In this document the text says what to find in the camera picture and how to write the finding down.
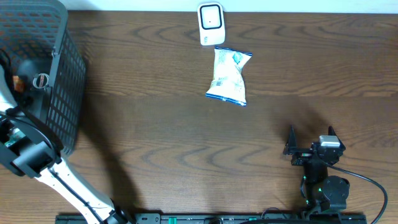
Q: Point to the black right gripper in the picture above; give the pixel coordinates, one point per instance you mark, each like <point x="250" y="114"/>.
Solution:
<point x="303" y="154"/>

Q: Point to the white blue snack bag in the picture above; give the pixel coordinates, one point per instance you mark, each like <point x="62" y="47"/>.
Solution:
<point x="228" y="84"/>

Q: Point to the orange tissue pack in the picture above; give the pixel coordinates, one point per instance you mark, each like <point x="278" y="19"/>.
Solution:
<point x="19" y="85"/>

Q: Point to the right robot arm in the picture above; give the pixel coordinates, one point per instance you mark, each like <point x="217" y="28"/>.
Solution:
<point x="324" y="194"/>

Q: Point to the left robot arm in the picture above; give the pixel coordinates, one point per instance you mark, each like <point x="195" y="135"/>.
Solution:
<point x="30" y="148"/>

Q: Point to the white barcode scanner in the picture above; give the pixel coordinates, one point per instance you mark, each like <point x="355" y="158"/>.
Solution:
<point x="211" y="23"/>

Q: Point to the grey plastic shopping basket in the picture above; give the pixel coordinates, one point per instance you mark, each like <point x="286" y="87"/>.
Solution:
<point x="34" y="34"/>

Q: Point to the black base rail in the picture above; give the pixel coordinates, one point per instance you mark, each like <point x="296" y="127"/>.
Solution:
<point x="274" y="217"/>

